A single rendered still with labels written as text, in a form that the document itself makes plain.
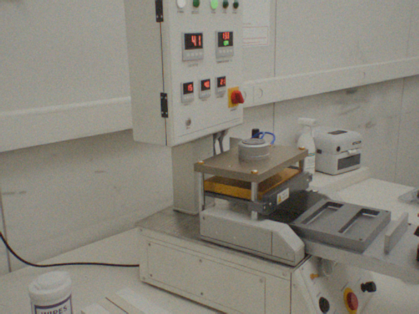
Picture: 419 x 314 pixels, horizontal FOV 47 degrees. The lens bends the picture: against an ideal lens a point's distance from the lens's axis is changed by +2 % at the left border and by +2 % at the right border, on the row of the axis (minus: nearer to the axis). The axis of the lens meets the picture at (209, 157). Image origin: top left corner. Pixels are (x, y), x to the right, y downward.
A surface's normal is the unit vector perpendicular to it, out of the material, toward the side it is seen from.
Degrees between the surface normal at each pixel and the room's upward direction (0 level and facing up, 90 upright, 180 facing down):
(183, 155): 90
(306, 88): 90
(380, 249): 0
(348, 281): 65
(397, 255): 0
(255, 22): 90
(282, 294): 90
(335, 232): 0
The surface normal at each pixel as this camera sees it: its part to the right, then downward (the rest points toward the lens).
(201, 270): -0.57, 0.23
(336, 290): 0.73, -0.29
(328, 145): -0.80, 0.11
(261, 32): 0.68, 0.18
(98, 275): -0.02, -0.96
